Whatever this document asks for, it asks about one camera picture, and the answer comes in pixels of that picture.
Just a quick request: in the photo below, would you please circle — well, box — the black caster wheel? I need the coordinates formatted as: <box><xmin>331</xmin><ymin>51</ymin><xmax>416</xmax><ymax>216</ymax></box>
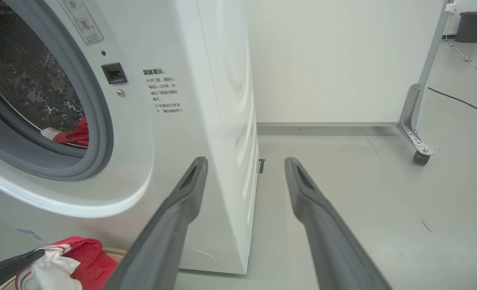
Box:
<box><xmin>413</xmin><ymin>150</ymin><xmax>431</xmax><ymax>166</ymax></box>

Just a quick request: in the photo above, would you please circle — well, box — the grey rubber door gasket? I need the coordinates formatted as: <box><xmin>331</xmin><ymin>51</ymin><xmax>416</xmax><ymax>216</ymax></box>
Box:
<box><xmin>0</xmin><ymin>0</ymin><xmax>114</xmax><ymax>182</ymax></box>

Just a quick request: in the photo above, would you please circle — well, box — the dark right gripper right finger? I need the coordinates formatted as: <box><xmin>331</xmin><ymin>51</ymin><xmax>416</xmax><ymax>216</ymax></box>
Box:
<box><xmin>284</xmin><ymin>157</ymin><xmax>392</xmax><ymax>290</ymax></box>

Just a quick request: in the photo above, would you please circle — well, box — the blue energy label sticker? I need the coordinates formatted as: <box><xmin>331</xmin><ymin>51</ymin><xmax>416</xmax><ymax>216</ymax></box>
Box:
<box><xmin>16</xmin><ymin>228</ymin><xmax>48</xmax><ymax>244</ymax></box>

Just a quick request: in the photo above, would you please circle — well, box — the grey warning sticker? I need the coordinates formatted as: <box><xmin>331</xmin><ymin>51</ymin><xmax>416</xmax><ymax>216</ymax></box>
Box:
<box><xmin>57</xmin><ymin>0</ymin><xmax>104</xmax><ymax>45</ymax></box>

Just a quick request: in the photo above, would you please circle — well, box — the red garment with white stripes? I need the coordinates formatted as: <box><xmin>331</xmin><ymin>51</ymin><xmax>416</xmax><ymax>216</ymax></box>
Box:
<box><xmin>15</xmin><ymin>236</ymin><xmax>119</xmax><ymax>290</ymax></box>

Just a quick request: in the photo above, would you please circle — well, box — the steel washing machine drum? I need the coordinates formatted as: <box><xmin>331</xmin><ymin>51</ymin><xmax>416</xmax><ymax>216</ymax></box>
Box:
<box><xmin>0</xmin><ymin>0</ymin><xmax>87</xmax><ymax>150</ymax></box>

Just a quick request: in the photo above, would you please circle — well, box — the metal caster bracket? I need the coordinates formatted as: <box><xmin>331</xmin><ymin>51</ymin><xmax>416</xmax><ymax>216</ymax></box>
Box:
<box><xmin>396</xmin><ymin>83</ymin><xmax>434</xmax><ymax>156</ymax></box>

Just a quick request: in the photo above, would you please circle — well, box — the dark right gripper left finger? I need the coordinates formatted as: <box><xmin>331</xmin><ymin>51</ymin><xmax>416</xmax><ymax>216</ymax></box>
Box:
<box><xmin>101</xmin><ymin>156</ymin><xmax>209</xmax><ymax>290</ymax></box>

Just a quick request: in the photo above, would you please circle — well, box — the black door latch socket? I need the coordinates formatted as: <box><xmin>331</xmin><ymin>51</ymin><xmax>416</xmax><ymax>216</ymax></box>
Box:
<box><xmin>101</xmin><ymin>62</ymin><xmax>128</xmax><ymax>85</ymax></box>

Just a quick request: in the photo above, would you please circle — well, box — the white floor cable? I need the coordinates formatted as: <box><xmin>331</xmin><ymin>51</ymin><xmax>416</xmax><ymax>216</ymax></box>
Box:
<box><xmin>446</xmin><ymin>35</ymin><xmax>477</xmax><ymax>87</ymax></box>

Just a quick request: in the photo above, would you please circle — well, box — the dark grey trash bin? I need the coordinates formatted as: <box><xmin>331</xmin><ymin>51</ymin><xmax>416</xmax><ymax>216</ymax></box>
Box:
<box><xmin>454</xmin><ymin>11</ymin><xmax>477</xmax><ymax>44</ymax></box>

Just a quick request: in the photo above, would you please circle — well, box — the black floor cable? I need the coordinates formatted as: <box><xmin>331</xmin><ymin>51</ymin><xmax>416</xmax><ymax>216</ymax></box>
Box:
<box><xmin>427</xmin><ymin>86</ymin><xmax>477</xmax><ymax>120</ymax></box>

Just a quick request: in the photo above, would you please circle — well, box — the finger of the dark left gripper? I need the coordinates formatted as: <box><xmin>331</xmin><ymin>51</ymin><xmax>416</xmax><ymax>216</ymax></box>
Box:
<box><xmin>0</xmin><ymin>249</ymin><xmax>46</xmax><ymax>290</ymax></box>

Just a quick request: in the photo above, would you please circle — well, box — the white partition panel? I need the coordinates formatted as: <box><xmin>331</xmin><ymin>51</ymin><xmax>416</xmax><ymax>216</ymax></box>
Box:
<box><xmin>248</xmin><ymin>0</ymin><xmax>453</xmax><ymax>128</ymax></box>

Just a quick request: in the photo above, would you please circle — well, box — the cream perforated laundry basket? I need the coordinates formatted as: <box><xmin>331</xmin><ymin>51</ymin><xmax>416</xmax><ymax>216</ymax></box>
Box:
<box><xmin>0</xmin><ymin>246</ymin><xmax>128</xmax><ymax>290</ymax></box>

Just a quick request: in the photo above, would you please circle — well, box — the white washing machine body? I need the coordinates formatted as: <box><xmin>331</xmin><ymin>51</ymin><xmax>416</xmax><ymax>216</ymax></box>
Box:
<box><xmin>0</xmin><ymin>0</ymin><xmax>260</xmax><ymax>276</ymax></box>

